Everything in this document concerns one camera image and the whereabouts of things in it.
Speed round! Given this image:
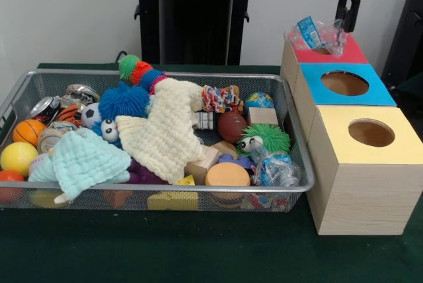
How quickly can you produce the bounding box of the yellow ball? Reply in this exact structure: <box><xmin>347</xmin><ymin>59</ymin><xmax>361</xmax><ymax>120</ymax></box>
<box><xmin>0</xmin><ymin>141</ymin><xmax>40</xmax><ymax>178</ymax></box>

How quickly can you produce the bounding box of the light blue cloth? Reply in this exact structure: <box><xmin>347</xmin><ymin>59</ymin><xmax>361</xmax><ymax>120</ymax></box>
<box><xmin>28</xmin><ymin>127</ymin><xmax>132</xmax><ymax>203</ymax></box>

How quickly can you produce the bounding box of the black upright panel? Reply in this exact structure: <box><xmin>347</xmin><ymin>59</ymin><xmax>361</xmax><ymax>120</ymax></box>
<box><xmin>379</xmin><ymin>0</ymin><xmax>423</xmax><ymax>82</ymax></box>

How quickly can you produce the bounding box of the silver mesh bin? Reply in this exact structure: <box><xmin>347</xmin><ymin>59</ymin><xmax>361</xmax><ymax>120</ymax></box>
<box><xmin>0</xmin><ymin>68</ymin><xmax>315</xmax><ymax>213</ymax></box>

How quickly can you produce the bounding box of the multicolour spiky caterpillar toy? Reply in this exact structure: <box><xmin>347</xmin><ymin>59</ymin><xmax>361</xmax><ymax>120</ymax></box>
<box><xmin>118</xmin><ymin>54</ymin><xmax>168</xmax><ymax>95</ymax></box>

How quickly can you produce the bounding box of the brown toy football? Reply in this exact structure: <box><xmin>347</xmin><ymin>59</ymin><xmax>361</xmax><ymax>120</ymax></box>
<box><xmin>217</xmin><ymin>111</ymin><xmax>249</xmax><ymax>144</ymax></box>

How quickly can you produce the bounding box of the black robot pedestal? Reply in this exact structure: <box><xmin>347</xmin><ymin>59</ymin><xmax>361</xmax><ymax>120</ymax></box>
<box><xmin>127</xmin><ymin>0</ymin><xmax>267</xmax><ymax>65</ymax></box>

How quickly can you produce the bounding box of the orange foam disc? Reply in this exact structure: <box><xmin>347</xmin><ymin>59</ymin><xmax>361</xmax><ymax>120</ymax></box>
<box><xmin>204</xmin><ymin>163</ymin><xmax>251</xmax><ymax>187</ymax></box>

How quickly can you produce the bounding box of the dark green table cloth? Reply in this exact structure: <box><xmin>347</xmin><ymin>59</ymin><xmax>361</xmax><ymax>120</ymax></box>
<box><xmin>395</xmin><ymin>73</ymin><xmax>423</xmax><ymax>99</ymax></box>
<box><xmin>0</xmin><ymin>62</ymin><xmax>423</xmax><ymax>283</ymax></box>

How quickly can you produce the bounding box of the orange basketball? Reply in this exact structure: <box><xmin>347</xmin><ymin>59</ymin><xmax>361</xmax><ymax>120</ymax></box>
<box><xmin>12</xmin><ymin>119</ymin><xmax>46</xmax><ymax>147</ymax></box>

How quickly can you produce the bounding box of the green spiky toy with eyes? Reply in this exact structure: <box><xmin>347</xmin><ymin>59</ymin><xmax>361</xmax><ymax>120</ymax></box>
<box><xmin>237</xmin><ymin>123</ymin><xmax>292</xmax><ymax>158</ymax></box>

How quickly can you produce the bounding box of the wooden three-hole box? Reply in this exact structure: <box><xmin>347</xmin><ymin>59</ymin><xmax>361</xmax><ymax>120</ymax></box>
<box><xmin>280</xmin><ymin>30</ymin><xmax>423</xmax><ymax>236</ymax></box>

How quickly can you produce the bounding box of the cream knitted cloth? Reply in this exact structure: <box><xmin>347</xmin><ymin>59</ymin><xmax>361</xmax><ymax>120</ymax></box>
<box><xmin>115</xmin><ymin>77</ymin><xmax>206</xmax><ymax>184</ymax></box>

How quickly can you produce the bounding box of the blue spiky toy with eyes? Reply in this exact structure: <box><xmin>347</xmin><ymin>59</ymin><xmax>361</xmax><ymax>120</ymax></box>
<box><xmin>91</xmin><ymin>81</ymin><xmax>151</xmax><ymax>148</ymax></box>

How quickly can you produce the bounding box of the crushed clear plastic bottle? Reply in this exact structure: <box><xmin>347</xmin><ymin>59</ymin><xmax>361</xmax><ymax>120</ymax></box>
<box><xmin>284</xmin><ymin>16</ymin><xmax>348</xmax><ymax>59</ymax></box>
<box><xmin>247</xmin><ymin>139</ymin><xmax>303</xmax><ymax>187</ymax></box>

